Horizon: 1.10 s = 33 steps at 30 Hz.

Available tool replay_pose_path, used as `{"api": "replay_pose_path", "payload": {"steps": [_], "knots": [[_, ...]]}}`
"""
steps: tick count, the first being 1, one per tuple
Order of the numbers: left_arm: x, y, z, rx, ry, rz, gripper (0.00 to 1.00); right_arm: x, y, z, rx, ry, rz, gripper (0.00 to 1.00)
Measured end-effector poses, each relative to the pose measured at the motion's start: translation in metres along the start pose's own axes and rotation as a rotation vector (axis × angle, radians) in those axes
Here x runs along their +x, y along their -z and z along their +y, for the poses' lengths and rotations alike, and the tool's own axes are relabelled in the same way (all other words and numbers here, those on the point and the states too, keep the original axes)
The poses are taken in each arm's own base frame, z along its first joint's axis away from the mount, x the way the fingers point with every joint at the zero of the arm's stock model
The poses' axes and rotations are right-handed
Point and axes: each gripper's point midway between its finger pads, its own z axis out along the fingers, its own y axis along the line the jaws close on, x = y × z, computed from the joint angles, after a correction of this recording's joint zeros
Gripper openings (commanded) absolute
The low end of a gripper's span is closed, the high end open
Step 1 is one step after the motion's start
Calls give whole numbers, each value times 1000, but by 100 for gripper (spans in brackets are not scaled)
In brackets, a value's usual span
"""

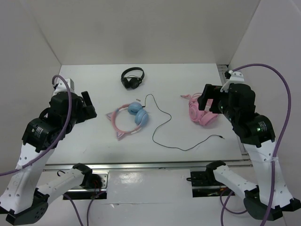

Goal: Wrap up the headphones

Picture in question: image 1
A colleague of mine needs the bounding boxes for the pink gaming headset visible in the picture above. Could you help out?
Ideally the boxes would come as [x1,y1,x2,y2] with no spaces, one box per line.
[181,93,218,126]

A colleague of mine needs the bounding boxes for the thin black audio cable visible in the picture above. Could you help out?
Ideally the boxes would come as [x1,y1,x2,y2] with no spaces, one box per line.
[143,94,225,151]

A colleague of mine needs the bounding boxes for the aluminium front rail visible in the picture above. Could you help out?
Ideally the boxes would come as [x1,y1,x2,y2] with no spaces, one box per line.
[43,158,253,171]

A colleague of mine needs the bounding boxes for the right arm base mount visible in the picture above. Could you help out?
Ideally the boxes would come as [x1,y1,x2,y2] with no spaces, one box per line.
[186,171,230,198]

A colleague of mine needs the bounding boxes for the pink blue cat-ear headphones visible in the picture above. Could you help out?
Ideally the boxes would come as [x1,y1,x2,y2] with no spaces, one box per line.
[105,102,149,140]

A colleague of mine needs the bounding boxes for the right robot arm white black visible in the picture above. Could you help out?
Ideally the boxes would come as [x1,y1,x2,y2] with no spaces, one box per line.
[186,83,301,221]

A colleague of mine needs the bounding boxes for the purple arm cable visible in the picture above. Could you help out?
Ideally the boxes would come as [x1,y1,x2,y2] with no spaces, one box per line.
[221,63,292,226]
[0,74,73,177]

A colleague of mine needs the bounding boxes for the black headphones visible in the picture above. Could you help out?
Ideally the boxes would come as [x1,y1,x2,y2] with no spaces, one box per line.
[120,67,145,89]

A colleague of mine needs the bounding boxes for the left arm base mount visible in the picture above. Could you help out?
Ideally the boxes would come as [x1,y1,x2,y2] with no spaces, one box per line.
[65,171,109,200]

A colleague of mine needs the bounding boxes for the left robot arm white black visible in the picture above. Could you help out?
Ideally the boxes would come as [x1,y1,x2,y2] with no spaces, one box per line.
[0,83,103,226]

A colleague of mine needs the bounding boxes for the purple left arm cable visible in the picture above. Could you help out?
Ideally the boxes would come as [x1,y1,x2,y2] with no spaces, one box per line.
[0,74,73,177]

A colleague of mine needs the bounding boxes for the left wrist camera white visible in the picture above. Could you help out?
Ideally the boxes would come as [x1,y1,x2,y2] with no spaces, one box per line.
[53,78,75,96]

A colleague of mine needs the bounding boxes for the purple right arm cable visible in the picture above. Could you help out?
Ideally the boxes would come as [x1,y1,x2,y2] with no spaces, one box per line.
[221,63,292,226]

